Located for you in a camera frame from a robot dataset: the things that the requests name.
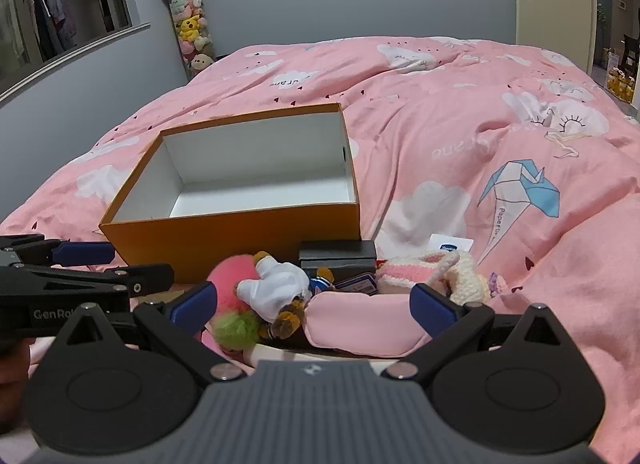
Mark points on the cream crocheted rabbit toy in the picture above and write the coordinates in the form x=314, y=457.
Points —
x=400, y=274

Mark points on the small blue patterned card box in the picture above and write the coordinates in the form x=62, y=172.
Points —
x=357, y=285

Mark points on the dark chair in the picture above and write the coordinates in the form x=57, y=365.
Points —
x=632, y=59

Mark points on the pink printed blanket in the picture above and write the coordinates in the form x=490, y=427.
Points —
x=425, y=109

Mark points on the white hand cream tube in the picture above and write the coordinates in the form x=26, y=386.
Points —
x=451, y=242

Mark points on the yellow items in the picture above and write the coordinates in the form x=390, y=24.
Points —
x=620, y=84

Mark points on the orange tiger plush toy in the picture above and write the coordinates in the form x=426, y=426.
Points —
x=275, y=289

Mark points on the orange cardboard box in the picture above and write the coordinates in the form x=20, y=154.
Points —
x=240, y=239

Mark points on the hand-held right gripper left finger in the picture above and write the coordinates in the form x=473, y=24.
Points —
x=192, y=306

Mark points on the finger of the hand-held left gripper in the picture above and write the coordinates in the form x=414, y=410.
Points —
x=82, y=253
x=145, y=276

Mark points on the pink fabric pouch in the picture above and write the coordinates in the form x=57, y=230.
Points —
x=360, y=319

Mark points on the clear tube of plush toys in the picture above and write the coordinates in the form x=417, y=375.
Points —
x=190, y=24

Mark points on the hanging clothes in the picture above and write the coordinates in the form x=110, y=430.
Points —
x=50, y=4

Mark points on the dark grey box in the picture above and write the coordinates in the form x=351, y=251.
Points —
x=337, y=256

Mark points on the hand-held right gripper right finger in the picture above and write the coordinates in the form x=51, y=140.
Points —
x=435, y=309

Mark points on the cream door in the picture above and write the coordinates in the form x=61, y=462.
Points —
x=555, y=9

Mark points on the pink fluffy plush with green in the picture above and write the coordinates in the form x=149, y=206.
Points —
x=225, y=279

